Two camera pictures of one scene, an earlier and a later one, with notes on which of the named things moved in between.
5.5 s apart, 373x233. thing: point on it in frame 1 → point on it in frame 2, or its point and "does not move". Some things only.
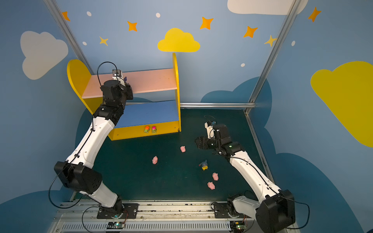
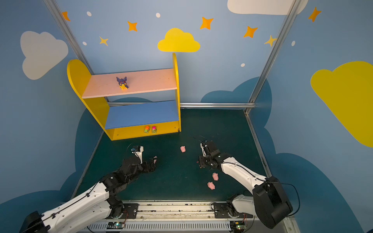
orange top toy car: (146, 129) does not move
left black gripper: (127, 91) → (148, 165)
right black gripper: (206, 142) → (205, 158)
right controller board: (237, 226) does not move
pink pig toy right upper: (215, 176) does not move
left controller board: (115, 225) does not move
